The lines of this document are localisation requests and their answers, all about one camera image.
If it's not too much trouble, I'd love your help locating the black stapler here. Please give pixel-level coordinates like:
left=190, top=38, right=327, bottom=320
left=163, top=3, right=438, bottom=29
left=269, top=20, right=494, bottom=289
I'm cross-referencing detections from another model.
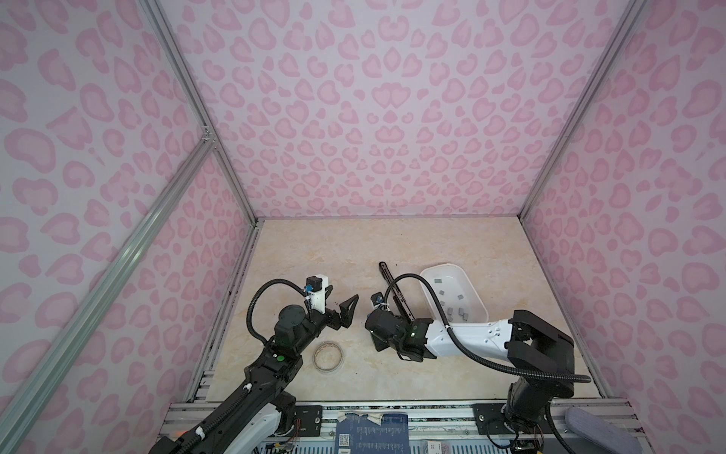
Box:
left=378, top=261, right=414, bottom=322

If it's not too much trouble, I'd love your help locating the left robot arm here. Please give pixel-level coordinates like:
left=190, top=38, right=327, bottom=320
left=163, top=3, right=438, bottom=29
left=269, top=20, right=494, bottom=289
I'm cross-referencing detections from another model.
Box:
left=150, top=274, right=359, bottom=453

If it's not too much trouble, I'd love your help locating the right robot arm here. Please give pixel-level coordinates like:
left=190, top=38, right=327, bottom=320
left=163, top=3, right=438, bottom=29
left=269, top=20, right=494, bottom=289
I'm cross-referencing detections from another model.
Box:
left=365, top=274, right=592, bottom=434

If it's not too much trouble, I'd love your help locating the clear tape roll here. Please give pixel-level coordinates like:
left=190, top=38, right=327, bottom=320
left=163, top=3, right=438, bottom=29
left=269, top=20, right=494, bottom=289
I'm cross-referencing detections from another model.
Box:
left=313, top=342, right=344, bottom=374

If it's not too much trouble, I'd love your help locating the white plastic tray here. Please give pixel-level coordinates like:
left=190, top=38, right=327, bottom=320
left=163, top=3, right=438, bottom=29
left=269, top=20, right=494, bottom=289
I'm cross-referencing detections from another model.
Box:
left=420, top=263, right=490, bottom=325

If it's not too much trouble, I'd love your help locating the grey cloth pad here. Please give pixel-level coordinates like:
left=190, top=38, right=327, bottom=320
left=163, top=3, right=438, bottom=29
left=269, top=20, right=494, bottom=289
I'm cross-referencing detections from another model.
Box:
left=565, top=407, right=643, bottom=454

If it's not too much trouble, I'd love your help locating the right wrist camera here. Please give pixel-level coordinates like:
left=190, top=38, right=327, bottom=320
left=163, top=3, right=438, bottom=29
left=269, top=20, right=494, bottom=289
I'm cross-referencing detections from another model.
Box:
left=371, top=292, right=387, bottom=310

